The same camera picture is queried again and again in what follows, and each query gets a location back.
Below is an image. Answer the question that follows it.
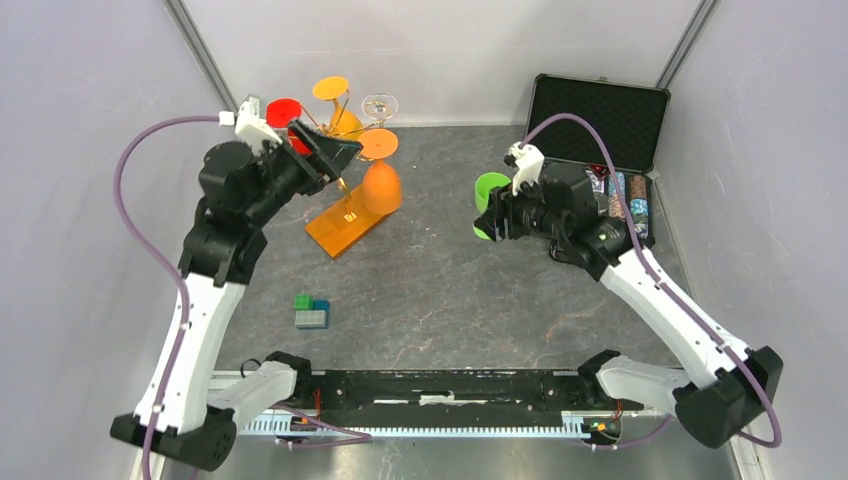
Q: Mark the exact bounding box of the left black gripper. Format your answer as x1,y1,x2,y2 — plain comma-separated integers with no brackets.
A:
245,117,364,226

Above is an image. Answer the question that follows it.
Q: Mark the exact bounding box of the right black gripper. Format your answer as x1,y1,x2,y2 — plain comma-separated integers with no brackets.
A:
474,170,569,243

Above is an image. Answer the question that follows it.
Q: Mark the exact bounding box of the green plastic wine glass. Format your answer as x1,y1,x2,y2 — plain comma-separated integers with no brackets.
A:
473,172,511,240

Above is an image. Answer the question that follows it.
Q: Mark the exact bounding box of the orange plastic wine glass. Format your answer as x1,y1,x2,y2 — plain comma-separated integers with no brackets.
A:
359,128,403,215

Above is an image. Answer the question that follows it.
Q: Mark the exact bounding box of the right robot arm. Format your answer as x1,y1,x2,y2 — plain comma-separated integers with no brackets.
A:
474,164,784,448

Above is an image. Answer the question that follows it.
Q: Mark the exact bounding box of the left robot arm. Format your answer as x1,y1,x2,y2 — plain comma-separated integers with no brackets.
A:
110,120,362,472

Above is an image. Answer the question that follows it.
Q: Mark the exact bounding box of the yellow-orange plastic wine glass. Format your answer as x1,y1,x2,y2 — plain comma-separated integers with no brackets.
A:
312,76,364,141

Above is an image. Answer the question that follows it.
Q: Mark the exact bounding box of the red plastic wine glass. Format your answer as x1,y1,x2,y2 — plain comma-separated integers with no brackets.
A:
265,98,312,156

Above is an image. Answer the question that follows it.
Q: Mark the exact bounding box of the clear wine glass back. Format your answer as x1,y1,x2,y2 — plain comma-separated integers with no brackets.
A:
361,93,399,128

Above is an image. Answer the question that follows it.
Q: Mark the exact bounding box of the wooden rack base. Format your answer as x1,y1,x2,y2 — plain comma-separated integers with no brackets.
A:
305,185,402,260

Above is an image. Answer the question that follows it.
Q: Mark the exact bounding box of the green toy brick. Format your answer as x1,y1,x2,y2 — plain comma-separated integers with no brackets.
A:
293,294,314,311

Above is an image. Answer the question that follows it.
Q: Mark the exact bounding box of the blue toy brick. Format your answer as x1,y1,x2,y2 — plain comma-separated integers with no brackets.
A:
313,299,331,314

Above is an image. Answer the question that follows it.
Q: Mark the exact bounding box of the grey toy brick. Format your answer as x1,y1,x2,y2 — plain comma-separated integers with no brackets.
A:
294,310,329,330

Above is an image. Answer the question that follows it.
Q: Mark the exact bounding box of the gold wire glass rack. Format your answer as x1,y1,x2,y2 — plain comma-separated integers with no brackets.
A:
298,92,399,223

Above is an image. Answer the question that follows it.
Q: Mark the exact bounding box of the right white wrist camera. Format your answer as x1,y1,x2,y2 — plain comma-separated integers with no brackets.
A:
504,142,545,196

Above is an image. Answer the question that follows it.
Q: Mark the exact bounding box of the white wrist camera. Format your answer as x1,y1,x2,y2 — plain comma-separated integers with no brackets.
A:
504,142,545,196
218,95,283,155

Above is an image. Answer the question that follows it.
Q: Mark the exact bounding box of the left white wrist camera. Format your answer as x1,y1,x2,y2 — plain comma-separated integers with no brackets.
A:
218,95,283,155

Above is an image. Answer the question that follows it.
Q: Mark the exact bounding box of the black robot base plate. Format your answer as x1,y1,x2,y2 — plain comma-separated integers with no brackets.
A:
287,369,642,428

